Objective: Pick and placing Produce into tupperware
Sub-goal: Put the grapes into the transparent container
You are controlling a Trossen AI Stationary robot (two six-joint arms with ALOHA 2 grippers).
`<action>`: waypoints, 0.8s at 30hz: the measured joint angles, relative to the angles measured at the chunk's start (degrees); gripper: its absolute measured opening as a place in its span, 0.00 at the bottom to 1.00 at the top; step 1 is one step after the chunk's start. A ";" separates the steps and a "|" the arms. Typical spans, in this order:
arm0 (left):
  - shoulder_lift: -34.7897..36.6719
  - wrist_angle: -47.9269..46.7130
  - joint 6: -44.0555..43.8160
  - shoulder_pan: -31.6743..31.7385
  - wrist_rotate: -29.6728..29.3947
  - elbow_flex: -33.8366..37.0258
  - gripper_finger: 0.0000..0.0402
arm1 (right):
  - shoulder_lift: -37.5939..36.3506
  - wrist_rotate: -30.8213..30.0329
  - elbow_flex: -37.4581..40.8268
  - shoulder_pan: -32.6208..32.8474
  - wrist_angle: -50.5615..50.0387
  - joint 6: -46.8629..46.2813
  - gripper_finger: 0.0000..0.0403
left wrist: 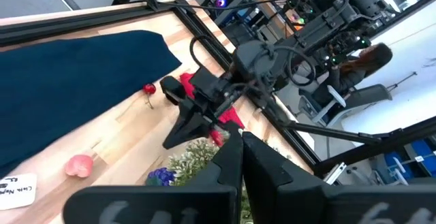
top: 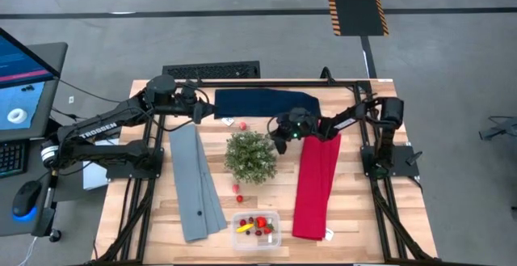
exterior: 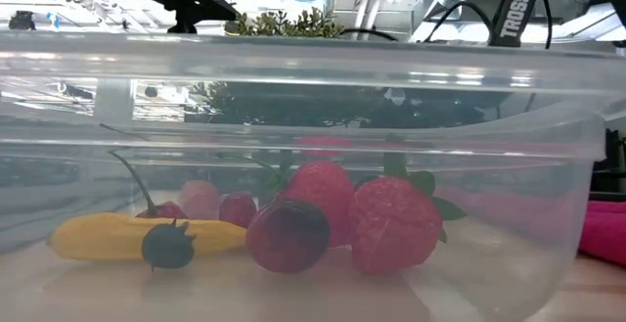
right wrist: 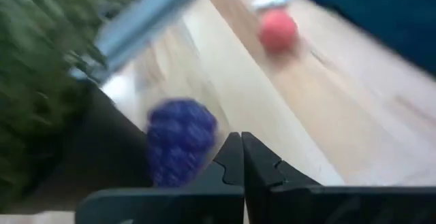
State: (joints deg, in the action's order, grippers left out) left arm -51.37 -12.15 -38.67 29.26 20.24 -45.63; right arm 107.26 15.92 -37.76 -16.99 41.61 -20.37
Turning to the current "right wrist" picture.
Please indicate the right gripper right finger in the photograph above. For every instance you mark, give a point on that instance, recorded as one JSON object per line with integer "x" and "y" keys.
{"x": 306, "y": 207}

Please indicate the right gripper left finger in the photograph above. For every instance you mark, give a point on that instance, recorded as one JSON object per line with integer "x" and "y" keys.
{"x": 204, "y": 207}

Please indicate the purple toy grape bunch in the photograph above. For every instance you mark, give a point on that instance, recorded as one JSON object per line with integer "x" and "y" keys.
{"x": 180, "y": 142}

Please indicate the pink toy fruit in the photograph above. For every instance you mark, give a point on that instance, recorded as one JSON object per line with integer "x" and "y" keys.
{"x": 277, "y": 31}

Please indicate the grey folded cloth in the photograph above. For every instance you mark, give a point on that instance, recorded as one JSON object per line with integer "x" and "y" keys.
{"x": 143, "y": 19}

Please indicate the navy blue folded cloth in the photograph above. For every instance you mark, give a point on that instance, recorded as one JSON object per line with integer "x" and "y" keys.
{"x": 374, "y": 13}

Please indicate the green artificial potted plant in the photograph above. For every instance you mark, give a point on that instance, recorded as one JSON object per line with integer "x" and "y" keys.
{"x": 34, "y": 64}

